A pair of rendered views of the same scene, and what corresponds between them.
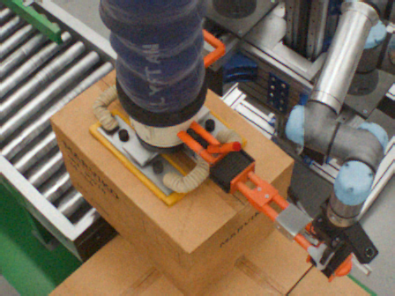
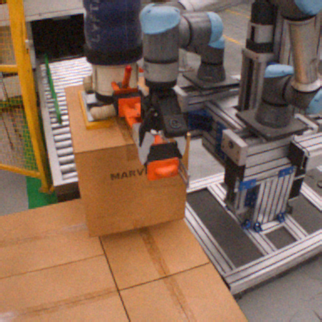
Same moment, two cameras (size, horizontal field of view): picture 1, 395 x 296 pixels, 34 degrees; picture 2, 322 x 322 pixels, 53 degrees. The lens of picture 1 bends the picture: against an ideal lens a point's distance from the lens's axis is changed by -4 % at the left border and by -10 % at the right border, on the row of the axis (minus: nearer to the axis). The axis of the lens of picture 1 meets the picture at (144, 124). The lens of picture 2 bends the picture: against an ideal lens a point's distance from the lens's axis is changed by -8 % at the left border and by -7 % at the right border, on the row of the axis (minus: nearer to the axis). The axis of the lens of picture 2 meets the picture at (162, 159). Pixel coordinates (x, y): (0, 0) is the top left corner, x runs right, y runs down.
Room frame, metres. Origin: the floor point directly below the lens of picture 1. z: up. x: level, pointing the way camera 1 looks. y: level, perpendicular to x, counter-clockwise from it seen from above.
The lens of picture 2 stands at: (-0.13, -0.58, 1.68)
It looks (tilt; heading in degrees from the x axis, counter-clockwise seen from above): 35 degrees down; 16
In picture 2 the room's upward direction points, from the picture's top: straight up
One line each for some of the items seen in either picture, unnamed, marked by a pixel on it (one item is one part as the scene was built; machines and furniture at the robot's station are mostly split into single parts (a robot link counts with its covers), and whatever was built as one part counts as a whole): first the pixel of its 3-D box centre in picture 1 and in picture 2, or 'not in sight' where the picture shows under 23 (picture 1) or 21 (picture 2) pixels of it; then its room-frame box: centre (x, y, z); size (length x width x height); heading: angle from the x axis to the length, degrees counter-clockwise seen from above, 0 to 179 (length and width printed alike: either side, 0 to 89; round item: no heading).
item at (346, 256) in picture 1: (329, 258); (158, 160); (0.53, -0.38, 1.20); 0.08 x 0.07 x 0.05; 33
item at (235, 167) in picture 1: (232, 168); (128, 101); (0.83, -0.19, 1.20); 0.10 x 0.08 x 0.06; 123
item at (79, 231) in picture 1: (143, 178); (119, 173); (1.21, 0.04, 0.58); 0.70 x 0.03 x 0.06; 127
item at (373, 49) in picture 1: (366, 42); (279, 82); (1.16, -0.69, 1.20); 0.13 x 0.12 x 0.14; 53
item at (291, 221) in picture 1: (292, 223); (146, 135); (0.65, -0.31, 1.19); 0.07 x 0.07 x 0.04; 33
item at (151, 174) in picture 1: (140, 153); (93, 103); (0.98, 0.02, 1.10); 0.34 x 0.10 x 0.05; 33
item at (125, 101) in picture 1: (162, 82); (114, 48); (1.04, -0.06, 1.31); 0.23 x 0.23 x 0.04
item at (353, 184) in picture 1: (351, 188); (162, 33); (0.55, -0.38, 1.50); 0.09 x 0.08 x 0.11; 143
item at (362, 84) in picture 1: (358, 66); (273, 108); (1.16, -0.68, 1.09); 0.15 x 0.15 x 0.10
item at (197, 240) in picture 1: (173, 175); (119, 148); (1.03, -0.06, 0.87); 0.60 x 0.40 x 0.40; 33
